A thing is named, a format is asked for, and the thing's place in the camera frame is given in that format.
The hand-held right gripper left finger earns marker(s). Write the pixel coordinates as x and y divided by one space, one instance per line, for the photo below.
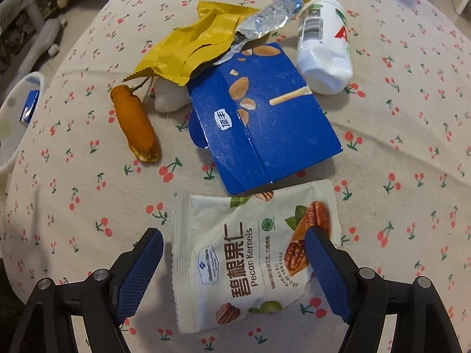
143 272

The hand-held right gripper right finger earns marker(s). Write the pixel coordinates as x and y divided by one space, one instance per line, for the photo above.
327 272

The white pecan snack bag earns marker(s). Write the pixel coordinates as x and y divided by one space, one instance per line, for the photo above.
235 235

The blue milk carton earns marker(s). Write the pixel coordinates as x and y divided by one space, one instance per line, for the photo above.
31 103

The white patterned trash bin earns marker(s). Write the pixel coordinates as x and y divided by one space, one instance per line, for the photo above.
7 117

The white plastic bottle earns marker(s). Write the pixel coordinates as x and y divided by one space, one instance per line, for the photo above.
323 66

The cherry print tablecloth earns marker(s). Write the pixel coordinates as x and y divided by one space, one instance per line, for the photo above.
386 154

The orange snack wrapper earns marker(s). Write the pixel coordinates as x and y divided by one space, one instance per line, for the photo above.
134 121

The blue snack box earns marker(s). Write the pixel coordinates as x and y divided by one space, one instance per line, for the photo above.
265 125

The crumpled white tissue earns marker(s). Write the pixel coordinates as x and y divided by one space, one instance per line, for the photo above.
169 99

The yellow foil wrapper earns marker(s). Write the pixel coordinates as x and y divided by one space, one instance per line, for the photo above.
184 47

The grey wheeled chair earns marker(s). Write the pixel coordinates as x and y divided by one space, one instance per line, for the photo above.
33 44

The crumpled silver foil wrapper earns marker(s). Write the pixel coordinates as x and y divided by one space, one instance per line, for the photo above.
268 18

